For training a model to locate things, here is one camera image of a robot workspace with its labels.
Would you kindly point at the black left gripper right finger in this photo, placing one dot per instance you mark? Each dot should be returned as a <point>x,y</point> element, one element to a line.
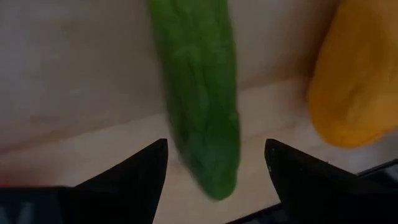
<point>304,186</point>

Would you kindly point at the green cucumber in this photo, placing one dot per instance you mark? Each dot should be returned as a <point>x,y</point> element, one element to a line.
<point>199,93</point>

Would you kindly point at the yellow bell pepper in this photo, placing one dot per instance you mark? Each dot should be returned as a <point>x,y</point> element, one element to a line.
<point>357,77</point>

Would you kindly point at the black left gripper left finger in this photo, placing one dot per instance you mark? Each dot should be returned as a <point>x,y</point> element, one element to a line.
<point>130,186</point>

